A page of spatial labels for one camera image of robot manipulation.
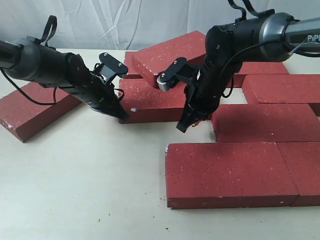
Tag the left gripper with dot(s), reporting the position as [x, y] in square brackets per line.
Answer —
[100, 97]

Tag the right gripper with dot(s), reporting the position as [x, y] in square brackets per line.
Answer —
[203, 95]

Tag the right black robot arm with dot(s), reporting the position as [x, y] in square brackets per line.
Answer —
[269, 39]

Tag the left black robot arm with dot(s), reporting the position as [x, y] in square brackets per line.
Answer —
[28, 60]

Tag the back left base brick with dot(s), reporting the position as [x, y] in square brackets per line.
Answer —
[132, 73]

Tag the base brick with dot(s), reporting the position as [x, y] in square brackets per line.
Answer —
[132, 73]
[258, 68]

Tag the right third-row brick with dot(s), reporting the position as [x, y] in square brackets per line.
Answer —
[275, 122]

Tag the right second-row brick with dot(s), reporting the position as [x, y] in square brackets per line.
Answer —
[282, 89]

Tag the back right base brick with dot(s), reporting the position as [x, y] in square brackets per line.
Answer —
[258, 68]

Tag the front large red brick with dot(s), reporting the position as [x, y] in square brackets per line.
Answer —
[227, 175]

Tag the grey fabric backdrop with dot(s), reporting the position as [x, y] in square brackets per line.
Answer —
[112, 24]

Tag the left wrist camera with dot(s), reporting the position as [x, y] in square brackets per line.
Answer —
[109, 68]

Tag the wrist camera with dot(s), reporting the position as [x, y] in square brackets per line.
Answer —
[179, 71]
[109, 68]

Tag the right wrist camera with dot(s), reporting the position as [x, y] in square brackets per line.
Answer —
[179, 71]

